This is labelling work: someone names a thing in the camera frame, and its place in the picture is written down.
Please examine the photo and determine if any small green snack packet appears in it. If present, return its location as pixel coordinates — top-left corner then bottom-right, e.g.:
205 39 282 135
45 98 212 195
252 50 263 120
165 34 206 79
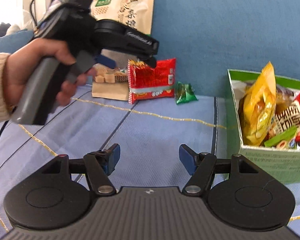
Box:
175 82 198 105

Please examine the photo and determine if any yellow snack packet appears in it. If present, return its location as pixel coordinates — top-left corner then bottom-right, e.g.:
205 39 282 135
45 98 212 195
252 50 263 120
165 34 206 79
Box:
239 62 276 146

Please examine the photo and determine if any person's left hand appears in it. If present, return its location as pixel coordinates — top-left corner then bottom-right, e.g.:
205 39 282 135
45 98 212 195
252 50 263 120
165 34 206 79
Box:
3 37 97 107

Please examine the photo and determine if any light blue checked blanket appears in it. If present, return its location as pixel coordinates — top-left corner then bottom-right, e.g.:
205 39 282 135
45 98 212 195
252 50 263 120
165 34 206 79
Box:
0 83 300 240

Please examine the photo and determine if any large beige snack bag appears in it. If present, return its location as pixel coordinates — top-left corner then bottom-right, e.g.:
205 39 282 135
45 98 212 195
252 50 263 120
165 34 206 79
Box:
90 0 158 101

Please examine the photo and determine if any orange green snack packet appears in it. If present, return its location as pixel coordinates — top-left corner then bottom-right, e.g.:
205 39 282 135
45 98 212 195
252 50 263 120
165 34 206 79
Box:
264 126 297 150

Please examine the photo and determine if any green white cardboard box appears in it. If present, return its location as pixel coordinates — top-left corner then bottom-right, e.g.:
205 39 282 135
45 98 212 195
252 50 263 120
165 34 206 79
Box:
225 66 300 183

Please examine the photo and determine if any brown chocolate snack packet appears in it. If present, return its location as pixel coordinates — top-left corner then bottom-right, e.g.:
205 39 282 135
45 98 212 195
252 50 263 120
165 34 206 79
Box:
275 85 297 115

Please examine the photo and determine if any red white snack packet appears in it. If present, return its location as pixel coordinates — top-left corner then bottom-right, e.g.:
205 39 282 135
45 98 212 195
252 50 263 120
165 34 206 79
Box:
268 92 300 138

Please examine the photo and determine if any blue fabric sofa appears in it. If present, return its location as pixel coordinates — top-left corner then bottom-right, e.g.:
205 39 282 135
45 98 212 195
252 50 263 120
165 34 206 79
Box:
151 0 300 96

